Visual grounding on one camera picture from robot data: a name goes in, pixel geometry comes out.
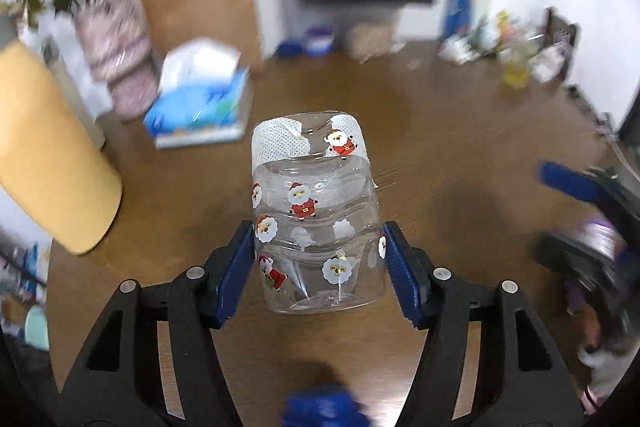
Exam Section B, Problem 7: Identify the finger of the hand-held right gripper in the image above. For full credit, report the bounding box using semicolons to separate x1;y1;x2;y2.
532;231;608;294
537;161;608;204

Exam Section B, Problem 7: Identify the white packet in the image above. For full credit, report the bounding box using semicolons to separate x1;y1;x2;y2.
530;44;568;82

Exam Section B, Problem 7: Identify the teal round object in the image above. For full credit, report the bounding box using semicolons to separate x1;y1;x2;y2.
24;306;52;353

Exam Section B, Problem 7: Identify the blue bottle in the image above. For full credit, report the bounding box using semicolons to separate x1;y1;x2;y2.
442;0;473;40

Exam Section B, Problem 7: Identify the beige crumpled bag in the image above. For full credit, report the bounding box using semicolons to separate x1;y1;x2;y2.
345;21;401;60

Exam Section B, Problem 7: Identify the clear cup with santa stickers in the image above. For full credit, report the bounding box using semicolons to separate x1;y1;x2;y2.
250;111;388;315

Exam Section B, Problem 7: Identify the white and purple container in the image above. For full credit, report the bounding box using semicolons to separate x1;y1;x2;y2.
305;27;333;56

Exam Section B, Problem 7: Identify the blue tissue box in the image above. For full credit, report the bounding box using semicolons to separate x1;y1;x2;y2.
143;38;253;150

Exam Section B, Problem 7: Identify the dark wooden chair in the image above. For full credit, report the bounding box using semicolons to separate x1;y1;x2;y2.
542;7;580;80

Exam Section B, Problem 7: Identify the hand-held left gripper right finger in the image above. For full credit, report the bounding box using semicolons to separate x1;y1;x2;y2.
382;221;586;427

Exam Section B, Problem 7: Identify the pink patterned vase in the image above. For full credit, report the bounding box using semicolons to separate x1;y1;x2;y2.
74;0;162;122

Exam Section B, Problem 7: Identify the blurred blue object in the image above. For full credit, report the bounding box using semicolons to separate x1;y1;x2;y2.
282;386;372;427

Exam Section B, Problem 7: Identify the yellow bottle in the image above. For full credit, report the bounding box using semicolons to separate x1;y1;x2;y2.
502;49;531;88

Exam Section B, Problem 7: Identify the person's right forearm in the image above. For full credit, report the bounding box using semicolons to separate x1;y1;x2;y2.
576;307;637;414

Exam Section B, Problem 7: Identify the yellow paper roll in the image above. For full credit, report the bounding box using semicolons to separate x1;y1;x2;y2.
0;41;124;256

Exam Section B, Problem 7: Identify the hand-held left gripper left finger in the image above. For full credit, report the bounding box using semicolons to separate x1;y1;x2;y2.
59;219;257;427

